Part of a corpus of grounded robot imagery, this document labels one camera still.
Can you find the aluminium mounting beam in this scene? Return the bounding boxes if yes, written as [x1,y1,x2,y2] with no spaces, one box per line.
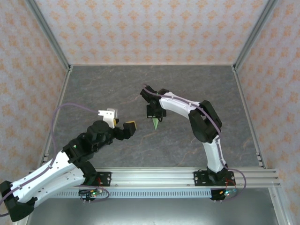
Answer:
[24,167,281,189]

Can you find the small circuit board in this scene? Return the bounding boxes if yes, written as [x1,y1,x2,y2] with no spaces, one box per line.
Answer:
[217,188,238,197]
[78,187,104,197]

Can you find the grey metal shelf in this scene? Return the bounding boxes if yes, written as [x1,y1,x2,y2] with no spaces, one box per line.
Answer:
[23,198,277,225]

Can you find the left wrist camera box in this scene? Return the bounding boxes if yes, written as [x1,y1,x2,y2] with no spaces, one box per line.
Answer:
[97,108,119,129]

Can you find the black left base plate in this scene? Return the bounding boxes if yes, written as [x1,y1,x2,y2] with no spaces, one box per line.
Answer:
[92,172,112,188]

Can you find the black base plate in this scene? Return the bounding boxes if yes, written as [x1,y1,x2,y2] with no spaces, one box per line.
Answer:
[194,171,235,188]
[92,172,112,188]

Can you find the aluminium side rail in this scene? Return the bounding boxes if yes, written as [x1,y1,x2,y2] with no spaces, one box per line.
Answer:
[36,67,73,170]
[232,67,267,169]

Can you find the slotted grey cable duct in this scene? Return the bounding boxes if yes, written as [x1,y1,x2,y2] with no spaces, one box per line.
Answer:
[46,189,213,199]

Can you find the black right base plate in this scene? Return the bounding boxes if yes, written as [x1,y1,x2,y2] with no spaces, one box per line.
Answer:
[194,171,235,188]

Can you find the aluminium frame post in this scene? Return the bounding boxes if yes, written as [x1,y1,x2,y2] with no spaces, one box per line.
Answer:
[24,0,73,72]
[232,0,281,72]
[268,187,290,225]
[14,217,31,225]

